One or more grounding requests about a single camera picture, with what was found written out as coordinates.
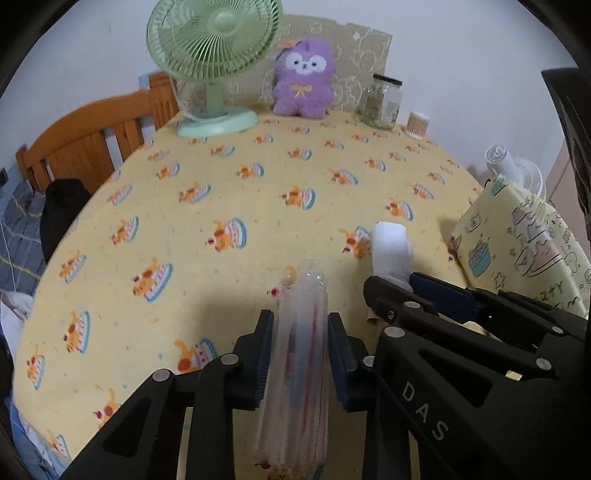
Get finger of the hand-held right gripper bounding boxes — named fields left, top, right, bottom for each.
left=364, top=275, right=440, bottom=332
left=410, top=272, right=591, bottom=343

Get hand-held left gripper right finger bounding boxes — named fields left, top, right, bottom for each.
left=328, top=313, right=378, bottom=413

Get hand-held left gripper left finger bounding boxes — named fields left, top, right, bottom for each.
left=60, top=309, right=274, bottom=480

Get clear plastic bag pack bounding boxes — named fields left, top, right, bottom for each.
left=255, top=259, right=331, bottom=477

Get yellow cartoon print storage box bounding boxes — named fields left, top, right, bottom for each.
left=450, top=174, right=591, bottom=320

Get small white fan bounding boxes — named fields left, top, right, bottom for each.
left=484, top=144, right=547, bottom=200

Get tan wooden cabinet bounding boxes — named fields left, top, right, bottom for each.
left=545, top=138, right=585, bottom=211

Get cotton swab container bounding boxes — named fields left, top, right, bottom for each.
left=406, top=111, right=431, bottom=140

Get yellow cake print tablecloth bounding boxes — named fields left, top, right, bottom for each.
left=11, top=111, right=491, bottom=480

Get glass jar with black lid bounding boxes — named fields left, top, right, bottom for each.
left=361, top=74, right=404, bottom=130

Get dark panel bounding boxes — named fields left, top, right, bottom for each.
left=540, top=68, right=591, bottom=219

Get purple plush toy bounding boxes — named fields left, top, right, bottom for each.
left=272, top=38, right=336, bottom=121

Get blue and white cloth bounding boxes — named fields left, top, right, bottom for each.
left=9, top=406, right=62, bottom=477

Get green desk fan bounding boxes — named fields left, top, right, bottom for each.
left=147, top=0, right=283, bottom=139

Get black garment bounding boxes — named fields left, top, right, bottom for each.
left=40, top=178, right=92, bottom=265

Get blue plaid bedding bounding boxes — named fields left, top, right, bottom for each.
left=0, top=180, right=48, bottom=296

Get wooden headboard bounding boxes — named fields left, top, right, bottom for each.
left=15, top=71, right=181, bottom=195

